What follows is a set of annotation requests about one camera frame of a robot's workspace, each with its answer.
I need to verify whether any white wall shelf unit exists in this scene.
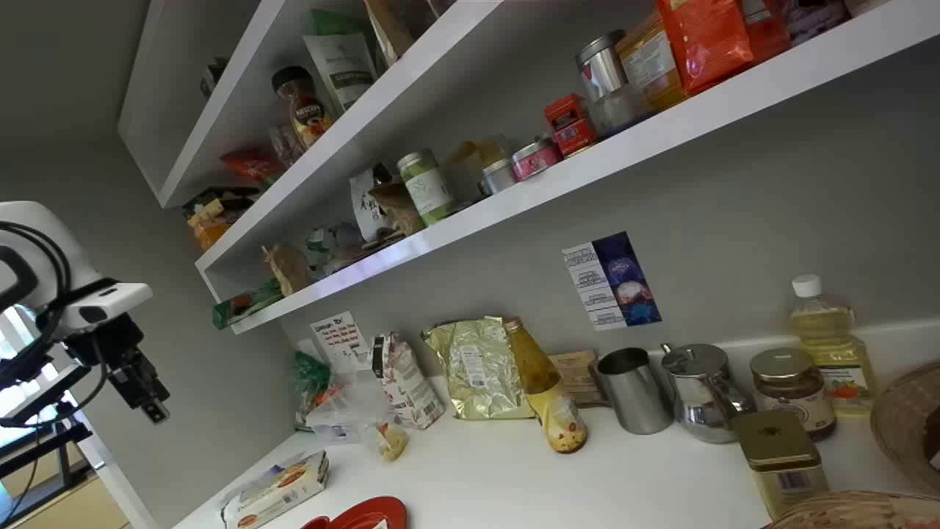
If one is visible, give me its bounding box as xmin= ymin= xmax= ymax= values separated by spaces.
xmin=114 ymin=0 xmax=940 ymax=338

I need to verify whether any metal tin can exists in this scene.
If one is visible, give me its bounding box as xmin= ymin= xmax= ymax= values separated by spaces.
xmin=577 ymin=26 xmax=631 ymax=104

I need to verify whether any red plate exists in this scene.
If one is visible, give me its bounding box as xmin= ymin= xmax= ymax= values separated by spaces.
xmin=301 ymin=493 xmax=411 ymax=529

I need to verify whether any paper note red text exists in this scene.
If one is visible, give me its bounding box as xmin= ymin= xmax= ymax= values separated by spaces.
xmin=308 ymin=310 xmax=373 ymax=383

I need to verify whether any green lid jar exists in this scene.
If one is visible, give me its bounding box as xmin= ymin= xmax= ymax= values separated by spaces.
xmin=393 ymin=148 xmax=455 ymax=226

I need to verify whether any brown cardboard box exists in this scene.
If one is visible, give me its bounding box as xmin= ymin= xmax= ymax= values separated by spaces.
xmin=362 ymin=0 xmax=437 ymax=69

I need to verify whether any green and white bag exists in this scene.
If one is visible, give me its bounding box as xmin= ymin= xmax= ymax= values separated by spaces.
xmin=301 ymin=6 xmax=383 ymax=111

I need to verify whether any small glass jar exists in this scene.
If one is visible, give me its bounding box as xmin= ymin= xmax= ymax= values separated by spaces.
xmin=586 ymin=86 xmax=640 ymax=139

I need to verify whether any pale green bag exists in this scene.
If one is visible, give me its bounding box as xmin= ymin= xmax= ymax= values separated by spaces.
xmin=301 ymin=220 xmax=367 ymax=280

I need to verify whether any black metal stand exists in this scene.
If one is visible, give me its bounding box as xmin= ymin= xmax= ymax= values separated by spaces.
xmin=0 ymin=388 xmax=107 ymax=523

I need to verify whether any yellow tin box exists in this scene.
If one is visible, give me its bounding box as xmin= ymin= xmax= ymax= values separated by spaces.
xmin=733 ymin=405 xmax=831 ymax=523

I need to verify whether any dark package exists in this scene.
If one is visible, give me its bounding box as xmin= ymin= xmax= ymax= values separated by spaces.
xmin=778 ymin=0 xmax=853 ymax=47

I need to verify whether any white and black bag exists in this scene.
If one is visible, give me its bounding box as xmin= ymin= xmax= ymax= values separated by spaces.
xmin=345 ymin=161 xmax=398 ymax=248

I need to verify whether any small red box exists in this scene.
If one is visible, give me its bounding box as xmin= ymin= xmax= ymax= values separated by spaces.
xmin=542 ymin=92 xmax=603 ymax=158

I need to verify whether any flat wicker basket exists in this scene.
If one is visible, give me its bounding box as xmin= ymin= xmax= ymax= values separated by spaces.
xmin=762 ymin=488 xmax=940 ymax=529

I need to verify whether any steel pot with handle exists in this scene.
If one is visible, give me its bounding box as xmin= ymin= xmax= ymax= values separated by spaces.
xmin=659 ymin=342 xmax=759 ymax=448

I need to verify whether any brown paper bag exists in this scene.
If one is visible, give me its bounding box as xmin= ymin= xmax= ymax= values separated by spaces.
xmin=367 ymin=180 xmax=426 ymax=238

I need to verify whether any wooden block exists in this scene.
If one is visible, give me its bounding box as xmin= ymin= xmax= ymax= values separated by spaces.
xmin=548 ymin=348 xmax=611 ymax=411

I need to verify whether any orange package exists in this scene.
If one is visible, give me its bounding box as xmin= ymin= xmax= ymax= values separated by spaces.
xmin=183 ymin=189 xmax=249 ymax=254

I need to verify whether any orange snack bag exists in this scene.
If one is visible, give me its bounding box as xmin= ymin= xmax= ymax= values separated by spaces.
xmin=656 ymin=0 xmax=759 ymax=98

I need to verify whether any red package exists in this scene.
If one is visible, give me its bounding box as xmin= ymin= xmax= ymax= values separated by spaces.
xmin=740 ymin=0 xmax=793 ymax=66

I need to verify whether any blue white carton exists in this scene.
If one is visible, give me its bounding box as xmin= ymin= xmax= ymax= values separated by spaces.
xmin=558 ymin=230 xmax=665 ymax=336

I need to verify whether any clear plastic bag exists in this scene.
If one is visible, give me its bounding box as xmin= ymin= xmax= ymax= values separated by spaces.
xmin=301 ymin=373 xmax=414 ymax=465

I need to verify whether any yellow foil bag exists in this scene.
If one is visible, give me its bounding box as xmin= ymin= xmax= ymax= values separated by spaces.
xmin=421 ymin=313 xmax=537 ymax=426

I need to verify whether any jar with brown lid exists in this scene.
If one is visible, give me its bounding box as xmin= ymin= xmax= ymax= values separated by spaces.
xmin=749 ymin=344 xmax=840 ymax=443

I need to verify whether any brown glass jar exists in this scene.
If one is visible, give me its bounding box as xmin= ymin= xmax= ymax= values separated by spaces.
xmin=270 ymin=66 xmax=332 ymax=154

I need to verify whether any yellow sauce bottle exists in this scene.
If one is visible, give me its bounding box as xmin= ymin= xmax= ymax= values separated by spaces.
xmin=503 ymin=319 xmax=592 ymax=457

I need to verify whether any cooking oil bottle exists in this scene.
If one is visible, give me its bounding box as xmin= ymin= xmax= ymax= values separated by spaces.
xmin=785 ymin=270 xmax=878 ymax=420

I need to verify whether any pasta box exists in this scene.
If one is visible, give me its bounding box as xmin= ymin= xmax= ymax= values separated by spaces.
xmin=219 ymin=448 xmax=332 ymax=529

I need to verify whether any brown packet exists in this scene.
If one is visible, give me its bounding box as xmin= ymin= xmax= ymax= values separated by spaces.
xmin=260 ymin=241 xmax=314 ymax=297

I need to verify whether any pink round tin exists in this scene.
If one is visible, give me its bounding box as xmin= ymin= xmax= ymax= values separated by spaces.
xmin=508 ymin=136 xmax=565 ymax=185

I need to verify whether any round wicker basket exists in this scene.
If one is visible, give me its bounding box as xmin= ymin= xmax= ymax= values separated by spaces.
xmin=868 ymin=360 xmax=940 ymax=493

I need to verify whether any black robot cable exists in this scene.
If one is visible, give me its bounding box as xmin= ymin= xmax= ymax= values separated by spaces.
xmin=0 ymin=220 xmax=111 ymax=435

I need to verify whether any white and red carton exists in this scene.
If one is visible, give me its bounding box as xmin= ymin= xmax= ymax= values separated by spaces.
xmin=371 ymin=329 xmax=449 ymax=435

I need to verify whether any yellow food box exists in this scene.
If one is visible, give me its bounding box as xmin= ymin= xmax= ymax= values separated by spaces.
xmin=614 ymin=13 xmax=690 ymax=111

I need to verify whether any red flat packet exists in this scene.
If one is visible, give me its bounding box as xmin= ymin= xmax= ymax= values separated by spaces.
xmin=219 ymin=144 xmax=288 ymax=192

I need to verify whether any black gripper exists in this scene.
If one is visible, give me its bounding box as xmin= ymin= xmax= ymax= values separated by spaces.
xmin=88 ymin=313 xmax=173 ymax=426

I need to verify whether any yellow paper bag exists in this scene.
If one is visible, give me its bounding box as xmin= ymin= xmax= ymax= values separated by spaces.
xmin=442 ymin=139 xmax=515 ymax=207

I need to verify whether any green packet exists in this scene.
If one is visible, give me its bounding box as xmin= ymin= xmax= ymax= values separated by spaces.
xmin=213 ymin=280 xmax=288 ymax=332

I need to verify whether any steel cup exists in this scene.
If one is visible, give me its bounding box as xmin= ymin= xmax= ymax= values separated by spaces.
xmin=595 ymin=344 xmax=675 ymax=438

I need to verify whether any small white can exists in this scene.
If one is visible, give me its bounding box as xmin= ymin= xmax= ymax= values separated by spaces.
xmin=476 ymin=155 xmax=520 ymax=197

